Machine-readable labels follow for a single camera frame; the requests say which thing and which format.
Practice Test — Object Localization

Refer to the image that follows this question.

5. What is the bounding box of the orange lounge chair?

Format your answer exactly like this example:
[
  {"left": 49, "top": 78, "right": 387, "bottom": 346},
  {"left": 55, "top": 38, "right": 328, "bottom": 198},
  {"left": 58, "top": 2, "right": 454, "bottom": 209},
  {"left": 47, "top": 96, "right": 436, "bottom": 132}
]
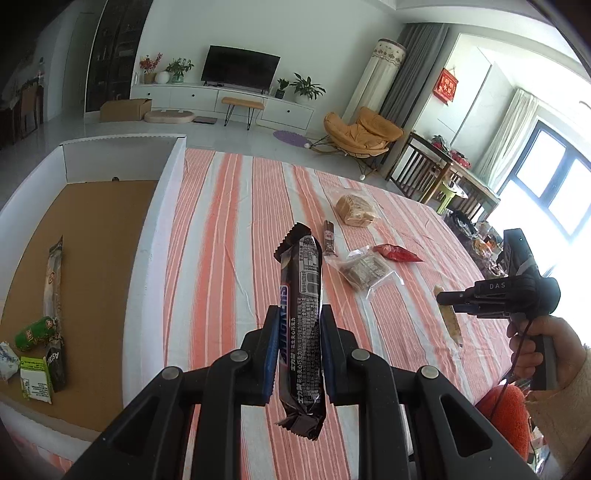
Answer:
[{"left": 311, "top": 106, "right": 406, "bottom": 160}]

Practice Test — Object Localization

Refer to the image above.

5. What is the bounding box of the white cardboard box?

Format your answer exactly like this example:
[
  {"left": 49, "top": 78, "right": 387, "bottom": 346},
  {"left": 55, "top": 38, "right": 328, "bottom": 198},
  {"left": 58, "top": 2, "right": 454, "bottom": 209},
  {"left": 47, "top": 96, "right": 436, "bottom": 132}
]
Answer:
[{"left": 0, "top": 134, "right": 188, "bottom": 450}]

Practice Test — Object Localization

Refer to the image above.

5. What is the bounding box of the red wall hanging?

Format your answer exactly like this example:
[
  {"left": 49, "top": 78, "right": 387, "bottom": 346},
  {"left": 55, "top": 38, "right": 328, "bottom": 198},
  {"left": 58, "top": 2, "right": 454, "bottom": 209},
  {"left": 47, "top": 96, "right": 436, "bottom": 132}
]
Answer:
[{"left": 433, "top": 68, "right": 459, "bottom": 104}]

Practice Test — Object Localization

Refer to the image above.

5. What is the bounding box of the red flower plant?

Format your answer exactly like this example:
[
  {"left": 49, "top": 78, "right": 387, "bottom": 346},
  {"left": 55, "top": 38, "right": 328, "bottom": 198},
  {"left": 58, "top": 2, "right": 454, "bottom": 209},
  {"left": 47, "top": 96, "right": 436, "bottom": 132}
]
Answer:
[{"left": 139, "top": 52, "right": 163, "bottom": 85}]

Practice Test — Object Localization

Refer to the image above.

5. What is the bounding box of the person's right hand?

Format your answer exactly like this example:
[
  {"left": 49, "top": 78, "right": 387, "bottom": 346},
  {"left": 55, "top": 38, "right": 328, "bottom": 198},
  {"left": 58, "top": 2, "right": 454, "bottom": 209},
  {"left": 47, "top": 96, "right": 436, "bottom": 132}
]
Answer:
[{"left": 506, "top": 314, "right": 587, "bottom": 393}]

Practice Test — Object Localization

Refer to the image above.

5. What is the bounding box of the white television cabinet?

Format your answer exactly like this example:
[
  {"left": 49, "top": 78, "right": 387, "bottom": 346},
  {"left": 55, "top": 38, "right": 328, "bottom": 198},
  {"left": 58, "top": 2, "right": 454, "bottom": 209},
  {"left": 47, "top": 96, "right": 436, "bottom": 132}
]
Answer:
[{"left": 130, "top": 82, "right": 319, "bottom": 131}]

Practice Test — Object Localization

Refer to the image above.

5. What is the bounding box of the black framed window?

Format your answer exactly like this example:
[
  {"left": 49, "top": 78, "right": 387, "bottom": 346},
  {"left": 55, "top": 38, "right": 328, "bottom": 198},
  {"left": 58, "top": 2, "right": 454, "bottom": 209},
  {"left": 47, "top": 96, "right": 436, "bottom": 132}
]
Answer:
[{"left": 496, "top": 117, "right": 591, "bottom": 241}]

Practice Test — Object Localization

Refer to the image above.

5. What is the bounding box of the brown wooden dining table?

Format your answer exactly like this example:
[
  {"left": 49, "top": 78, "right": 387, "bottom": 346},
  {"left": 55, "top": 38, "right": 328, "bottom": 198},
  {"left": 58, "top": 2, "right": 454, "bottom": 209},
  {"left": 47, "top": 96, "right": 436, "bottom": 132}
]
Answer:
[{"left": 431, "top": 148, "right": 502, "bottom": 217}]

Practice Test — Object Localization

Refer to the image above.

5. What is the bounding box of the long clear snack packet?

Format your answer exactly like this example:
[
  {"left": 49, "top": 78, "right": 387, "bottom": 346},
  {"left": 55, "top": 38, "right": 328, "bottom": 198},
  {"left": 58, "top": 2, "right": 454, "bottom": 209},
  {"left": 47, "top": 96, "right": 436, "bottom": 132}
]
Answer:
[{"left": 43, "top": 235, "right": 65, "bottom": 324}]

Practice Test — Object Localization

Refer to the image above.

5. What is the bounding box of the long dark chocolate bar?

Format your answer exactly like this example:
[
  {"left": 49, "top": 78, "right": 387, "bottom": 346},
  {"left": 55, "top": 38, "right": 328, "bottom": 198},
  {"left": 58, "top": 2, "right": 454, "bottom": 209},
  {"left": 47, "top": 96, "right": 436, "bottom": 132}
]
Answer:
[{"left": 273, "top": 222, "right": 328, "bottom": 441}]

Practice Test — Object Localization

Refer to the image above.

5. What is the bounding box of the white sheer curtain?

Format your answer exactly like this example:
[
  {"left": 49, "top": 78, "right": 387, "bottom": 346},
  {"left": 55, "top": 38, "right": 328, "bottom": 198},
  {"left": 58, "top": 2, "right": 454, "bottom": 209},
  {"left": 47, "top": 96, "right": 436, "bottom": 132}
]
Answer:
[{"left": 475, "top": 88, "right": 539, "bottom": 185}]

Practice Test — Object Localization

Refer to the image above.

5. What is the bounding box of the green plastic stool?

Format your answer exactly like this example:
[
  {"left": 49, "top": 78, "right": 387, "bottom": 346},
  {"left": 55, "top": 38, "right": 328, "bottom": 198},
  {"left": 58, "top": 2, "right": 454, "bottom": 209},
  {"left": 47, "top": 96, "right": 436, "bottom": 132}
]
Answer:
[{"left": 436, "top": 182, "right": 468, "bottom": 215}]

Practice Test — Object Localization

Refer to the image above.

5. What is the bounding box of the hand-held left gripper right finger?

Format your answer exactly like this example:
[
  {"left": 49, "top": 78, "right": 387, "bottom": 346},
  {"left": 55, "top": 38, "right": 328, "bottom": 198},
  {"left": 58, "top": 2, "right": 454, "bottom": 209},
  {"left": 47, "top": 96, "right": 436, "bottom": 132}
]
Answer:
[{"left": 321, "top": 305, "right": 541, "bottom": 480}]

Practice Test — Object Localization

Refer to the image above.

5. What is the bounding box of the orange fuzzy cloth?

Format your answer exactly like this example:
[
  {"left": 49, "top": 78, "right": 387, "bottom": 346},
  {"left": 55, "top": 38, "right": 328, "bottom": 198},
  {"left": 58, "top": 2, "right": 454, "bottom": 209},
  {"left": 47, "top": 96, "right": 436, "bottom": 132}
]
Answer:
[{"left": 475, "top": 385, "right": 532, "bottom": 460}]

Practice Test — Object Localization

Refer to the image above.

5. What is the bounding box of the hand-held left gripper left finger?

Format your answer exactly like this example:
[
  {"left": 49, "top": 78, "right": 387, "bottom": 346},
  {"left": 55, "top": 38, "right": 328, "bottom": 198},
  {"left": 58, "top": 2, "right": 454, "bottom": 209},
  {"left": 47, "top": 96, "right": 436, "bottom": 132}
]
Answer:
[{"left": 62, "top": 305, "right": 281, "bottom": 480}]

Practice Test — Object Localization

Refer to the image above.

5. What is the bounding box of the small dark chocolate bar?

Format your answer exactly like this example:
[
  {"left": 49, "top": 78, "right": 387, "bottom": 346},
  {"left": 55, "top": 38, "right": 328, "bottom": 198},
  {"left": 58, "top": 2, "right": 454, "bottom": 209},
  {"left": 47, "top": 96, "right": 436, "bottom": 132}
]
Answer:
[{"left": 322, "top": 220, "right": 339, "bottom": 257}]

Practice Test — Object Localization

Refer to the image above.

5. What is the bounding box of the red snack packet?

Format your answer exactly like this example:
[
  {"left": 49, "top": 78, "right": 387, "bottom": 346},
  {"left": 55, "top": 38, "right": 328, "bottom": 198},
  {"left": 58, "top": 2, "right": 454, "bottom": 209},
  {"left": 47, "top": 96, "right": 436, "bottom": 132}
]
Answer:
[{"left": 373, "top": 244, "right": 424, "bottom": 264}]

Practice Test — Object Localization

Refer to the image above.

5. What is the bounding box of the clear bread packet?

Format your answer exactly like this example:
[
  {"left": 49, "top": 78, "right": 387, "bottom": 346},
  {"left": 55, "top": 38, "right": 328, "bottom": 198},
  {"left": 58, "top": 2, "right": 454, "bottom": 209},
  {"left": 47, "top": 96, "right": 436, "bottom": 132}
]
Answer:
[{"left": 335, "top": 194, "right": 380, "bottom": 228}]

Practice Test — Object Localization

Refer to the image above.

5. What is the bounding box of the orange white striped tablecloth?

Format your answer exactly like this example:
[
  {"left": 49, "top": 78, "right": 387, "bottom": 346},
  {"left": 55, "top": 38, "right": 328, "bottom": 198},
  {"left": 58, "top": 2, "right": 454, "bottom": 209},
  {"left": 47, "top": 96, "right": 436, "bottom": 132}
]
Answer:
[{"left": 51, "top": 148, "right": 529, "bottom": 480}]

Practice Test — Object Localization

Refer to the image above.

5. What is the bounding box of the brown cardboard box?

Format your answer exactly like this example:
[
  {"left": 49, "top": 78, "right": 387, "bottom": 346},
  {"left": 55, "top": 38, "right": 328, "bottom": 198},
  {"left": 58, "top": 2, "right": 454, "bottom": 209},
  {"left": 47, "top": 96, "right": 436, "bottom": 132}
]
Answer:
[{"left": 99, "top": 98, "right": 153, "bottom": 123}]

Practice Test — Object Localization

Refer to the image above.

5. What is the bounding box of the wooden bench with metal legs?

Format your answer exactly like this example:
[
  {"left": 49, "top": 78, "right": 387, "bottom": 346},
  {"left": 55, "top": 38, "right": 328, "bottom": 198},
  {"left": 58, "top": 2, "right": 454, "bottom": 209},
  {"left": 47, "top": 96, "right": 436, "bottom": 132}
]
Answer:
[{"left": 222, "top": 96, "right": 265, "bottom": 130}]

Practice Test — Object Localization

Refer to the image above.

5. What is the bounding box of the large potted green plant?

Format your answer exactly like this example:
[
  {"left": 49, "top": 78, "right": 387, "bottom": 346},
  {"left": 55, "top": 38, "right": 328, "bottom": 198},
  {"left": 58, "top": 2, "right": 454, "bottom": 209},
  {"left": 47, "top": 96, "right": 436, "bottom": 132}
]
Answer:
[{"left": 290, "top": 73, "right": 326, "bottom": 103}]

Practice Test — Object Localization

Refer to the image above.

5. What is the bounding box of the purple floor mat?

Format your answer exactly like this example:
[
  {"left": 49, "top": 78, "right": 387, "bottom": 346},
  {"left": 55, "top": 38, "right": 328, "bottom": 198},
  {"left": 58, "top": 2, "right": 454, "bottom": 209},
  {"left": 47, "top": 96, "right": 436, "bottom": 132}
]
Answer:
[{"left": 272, "top": 130, "right": 308, "bottom": 147}]

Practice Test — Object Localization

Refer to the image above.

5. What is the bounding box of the black snack packet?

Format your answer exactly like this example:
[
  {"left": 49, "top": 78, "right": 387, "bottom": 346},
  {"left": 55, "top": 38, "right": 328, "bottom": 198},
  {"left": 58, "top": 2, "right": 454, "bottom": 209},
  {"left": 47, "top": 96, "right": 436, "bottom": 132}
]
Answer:
[{"left": 44, "top": 330, "right": 69, "bottom": 393}]

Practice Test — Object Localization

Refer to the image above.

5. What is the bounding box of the long yellow snack packet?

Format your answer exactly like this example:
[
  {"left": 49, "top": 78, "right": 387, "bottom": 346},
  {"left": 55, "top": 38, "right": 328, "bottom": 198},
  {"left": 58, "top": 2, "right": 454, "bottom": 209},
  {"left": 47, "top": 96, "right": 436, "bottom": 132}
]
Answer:
[{"left": 433, "top": 285, "right": 464, "bottom": 348}]

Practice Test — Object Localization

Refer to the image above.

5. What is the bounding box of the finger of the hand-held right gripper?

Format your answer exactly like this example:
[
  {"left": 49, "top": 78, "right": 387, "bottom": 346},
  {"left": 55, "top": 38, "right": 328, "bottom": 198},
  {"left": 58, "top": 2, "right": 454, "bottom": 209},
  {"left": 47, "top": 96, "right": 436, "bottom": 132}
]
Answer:
[
  {"left": 438, "top": 289, "right": 482, "bottom": 306},
  {"left": 455, "top": 305, "right": 509, "bottom": 319}
]

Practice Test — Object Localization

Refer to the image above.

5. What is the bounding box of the pile of assorted goods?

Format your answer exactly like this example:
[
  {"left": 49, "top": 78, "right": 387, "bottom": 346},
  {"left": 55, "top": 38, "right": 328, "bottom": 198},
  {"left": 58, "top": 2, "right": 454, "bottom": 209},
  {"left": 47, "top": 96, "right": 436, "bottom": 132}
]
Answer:
[{"left": 445, "top": 208, "right": 509, "bottom": 278}]

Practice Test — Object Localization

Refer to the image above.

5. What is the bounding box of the brown wooden chair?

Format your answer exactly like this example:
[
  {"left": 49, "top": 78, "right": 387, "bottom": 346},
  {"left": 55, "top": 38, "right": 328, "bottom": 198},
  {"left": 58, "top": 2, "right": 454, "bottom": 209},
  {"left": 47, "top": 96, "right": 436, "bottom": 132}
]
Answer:
[{"left": 385, "top": 133, "right": 439, "bottom": 199}]

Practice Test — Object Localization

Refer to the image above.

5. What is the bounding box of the beige round floor cushion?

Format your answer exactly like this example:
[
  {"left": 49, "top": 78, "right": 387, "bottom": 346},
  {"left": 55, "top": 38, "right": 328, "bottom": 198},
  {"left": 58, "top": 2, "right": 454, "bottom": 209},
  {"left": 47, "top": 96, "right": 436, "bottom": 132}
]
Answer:
[{"left": 144, "top": 108, "right": 196, "bottom": 124}]

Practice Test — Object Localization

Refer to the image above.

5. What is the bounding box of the covered standing air conditioner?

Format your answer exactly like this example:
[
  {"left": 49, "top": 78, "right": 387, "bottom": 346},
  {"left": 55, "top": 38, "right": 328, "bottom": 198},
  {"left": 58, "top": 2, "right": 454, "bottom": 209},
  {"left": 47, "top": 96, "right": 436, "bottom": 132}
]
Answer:
[{"left": 342, "top": 38, "right": 408, "bottom": 123}]

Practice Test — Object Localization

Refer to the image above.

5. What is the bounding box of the dark glass display cabinet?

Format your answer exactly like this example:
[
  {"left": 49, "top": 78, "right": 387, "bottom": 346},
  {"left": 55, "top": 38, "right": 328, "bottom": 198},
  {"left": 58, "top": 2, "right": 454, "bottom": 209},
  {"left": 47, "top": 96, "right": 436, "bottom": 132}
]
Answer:
[{"left": 85, "top": 0, "right": 153, "bottom": 114}]

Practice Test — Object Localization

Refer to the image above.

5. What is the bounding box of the black flat television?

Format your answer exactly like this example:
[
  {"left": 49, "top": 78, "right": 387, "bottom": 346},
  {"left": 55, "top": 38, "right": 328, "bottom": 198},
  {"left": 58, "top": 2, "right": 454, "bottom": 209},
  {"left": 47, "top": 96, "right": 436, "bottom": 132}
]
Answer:
[{"left": 201, "top": 45, "right": 281, "bottom": 90}]

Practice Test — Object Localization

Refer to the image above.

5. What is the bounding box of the person's right forearm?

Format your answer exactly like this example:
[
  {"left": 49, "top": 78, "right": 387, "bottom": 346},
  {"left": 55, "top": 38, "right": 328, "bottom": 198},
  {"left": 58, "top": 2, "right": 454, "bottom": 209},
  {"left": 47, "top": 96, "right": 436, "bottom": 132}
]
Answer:
[{"left": 524, "top": 344, "right": 591, "bottom": 472}]

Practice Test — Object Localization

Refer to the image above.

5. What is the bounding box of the grey curtain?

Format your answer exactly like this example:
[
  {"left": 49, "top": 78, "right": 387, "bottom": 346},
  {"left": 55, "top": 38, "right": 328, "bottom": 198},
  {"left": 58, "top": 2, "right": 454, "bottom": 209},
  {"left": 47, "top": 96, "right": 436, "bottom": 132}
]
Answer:
[{"left": 376, "top": 22, "right": 448, "bottom": 134}]

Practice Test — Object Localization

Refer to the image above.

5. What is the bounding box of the green sausage packet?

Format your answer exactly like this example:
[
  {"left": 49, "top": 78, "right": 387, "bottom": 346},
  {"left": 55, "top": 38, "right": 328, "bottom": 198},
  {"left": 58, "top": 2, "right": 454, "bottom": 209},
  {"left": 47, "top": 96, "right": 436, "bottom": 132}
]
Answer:
[{"left": 15, "top": 315, "right": 61, "bottom": 350}]

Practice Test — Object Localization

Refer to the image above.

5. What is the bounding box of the clear brown biscuit packet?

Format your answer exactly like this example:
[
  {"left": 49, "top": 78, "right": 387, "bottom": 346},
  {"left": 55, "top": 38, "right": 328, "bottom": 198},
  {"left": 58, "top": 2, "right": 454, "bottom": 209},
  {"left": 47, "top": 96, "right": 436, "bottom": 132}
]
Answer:
[{"left": 325, "top": 246, "right": 404, "bottom": 302}]

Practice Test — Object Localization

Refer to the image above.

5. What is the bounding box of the bushy green plant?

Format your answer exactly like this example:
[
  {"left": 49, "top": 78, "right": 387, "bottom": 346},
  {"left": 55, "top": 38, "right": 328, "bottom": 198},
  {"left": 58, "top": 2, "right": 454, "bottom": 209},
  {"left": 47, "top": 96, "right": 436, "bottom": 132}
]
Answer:
[{"left": 165, "top": 58, "right": 195, "bottom": 84}]

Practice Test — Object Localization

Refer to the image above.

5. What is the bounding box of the white snack packet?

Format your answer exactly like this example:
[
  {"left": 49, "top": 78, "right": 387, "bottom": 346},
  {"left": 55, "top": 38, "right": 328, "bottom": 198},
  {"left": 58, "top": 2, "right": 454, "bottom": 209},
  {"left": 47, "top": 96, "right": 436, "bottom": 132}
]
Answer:
[{"left": 0, "top": 340, "right": 21, "bottom": 381}]

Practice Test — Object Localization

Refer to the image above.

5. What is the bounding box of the light green snack packet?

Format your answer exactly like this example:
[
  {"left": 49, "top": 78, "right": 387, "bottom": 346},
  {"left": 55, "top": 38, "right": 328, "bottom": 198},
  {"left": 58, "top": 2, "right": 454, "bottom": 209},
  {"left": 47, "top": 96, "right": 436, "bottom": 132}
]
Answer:
[{"left": 18, "top": 356, "right": 52, "bottom": 406}]

